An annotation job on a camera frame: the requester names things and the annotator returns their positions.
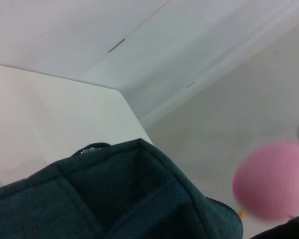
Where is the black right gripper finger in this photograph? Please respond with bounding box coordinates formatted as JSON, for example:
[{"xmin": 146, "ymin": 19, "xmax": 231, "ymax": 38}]
[{"xmin": 249, "ymin": 211, "xmax": 299, "ymax": 239}]

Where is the pink peach toy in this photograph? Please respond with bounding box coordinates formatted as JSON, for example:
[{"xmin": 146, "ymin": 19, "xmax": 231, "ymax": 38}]
[{"xmin": 232, "ymin": 139, "xmax": 299, "ymax": 222}]

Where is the dark teal insulated lunch bag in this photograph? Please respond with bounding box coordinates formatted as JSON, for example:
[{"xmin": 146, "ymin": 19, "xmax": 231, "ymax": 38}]
[{"xmin": 0, "ymin": 138, "xmax": 244, "ymax": 239}]

